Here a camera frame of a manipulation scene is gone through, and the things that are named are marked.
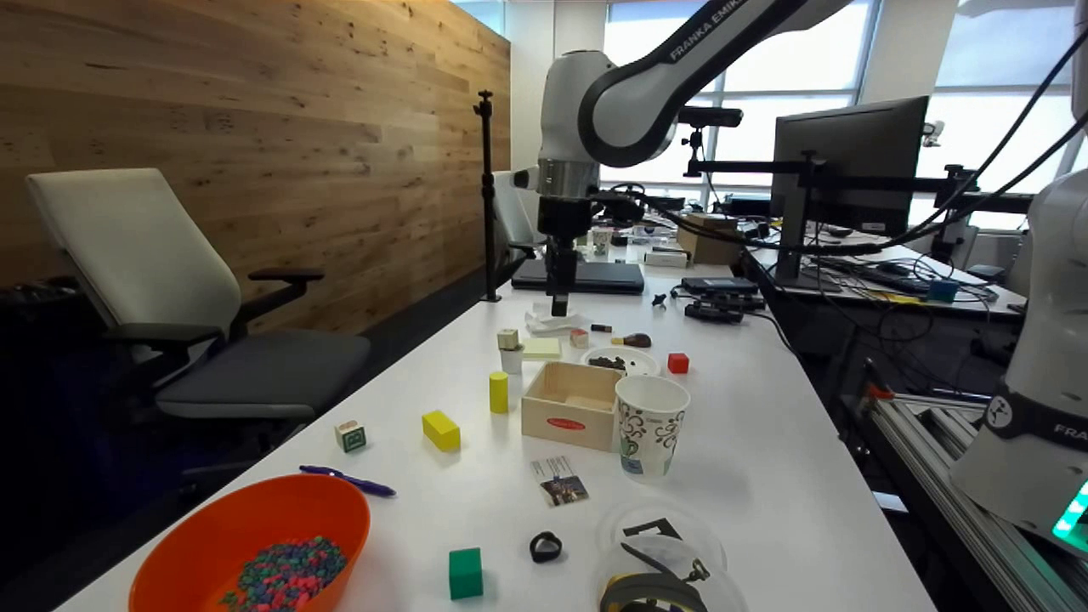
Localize open wooden box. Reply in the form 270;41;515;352
515;358;630;454

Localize small multicoloured cube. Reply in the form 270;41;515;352
332;419;369;454

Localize pale yellow sticky note pad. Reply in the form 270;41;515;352
519;332;565;364

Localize patterned paper cup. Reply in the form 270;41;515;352
612;374;693;478

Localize flat yellow block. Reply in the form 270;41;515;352
418;407;465;454

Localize aluminium rail frame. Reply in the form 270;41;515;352
864;386;1088;612

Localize crumpled white tissue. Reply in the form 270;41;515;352
524;300;589;336

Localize white bowl of coffee beans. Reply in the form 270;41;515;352
580;342;664;381

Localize grey tape roll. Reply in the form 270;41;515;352
593;566;714;612

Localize purple pen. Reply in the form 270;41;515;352
294;462;396;500

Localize black camera on bar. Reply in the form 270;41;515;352
676;104;746;128

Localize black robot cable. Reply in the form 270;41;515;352
905;26;1088;236

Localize background white office chair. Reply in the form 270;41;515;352
490;165;546;265

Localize black tripod pole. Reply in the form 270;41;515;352
468;84;507;306

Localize black computer monitor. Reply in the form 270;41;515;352
771;92;933;237

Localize black electronic device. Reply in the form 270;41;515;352
681;273;767;327

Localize colourful beads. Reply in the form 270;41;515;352
217;532;351;612

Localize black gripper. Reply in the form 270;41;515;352
533;192;593;321

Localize cardboard box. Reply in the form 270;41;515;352
673;217;743;270

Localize closed grey laptop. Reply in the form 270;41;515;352
507;256;649;297

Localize small black clip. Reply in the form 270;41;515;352
525;526;568;566

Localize clear plastic container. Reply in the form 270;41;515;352
593;502;741;612

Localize small photo card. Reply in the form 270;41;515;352
525;452;591;509

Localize orange bowl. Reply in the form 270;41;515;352
125;471;372;612

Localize green cube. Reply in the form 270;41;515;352
445;545;486;605

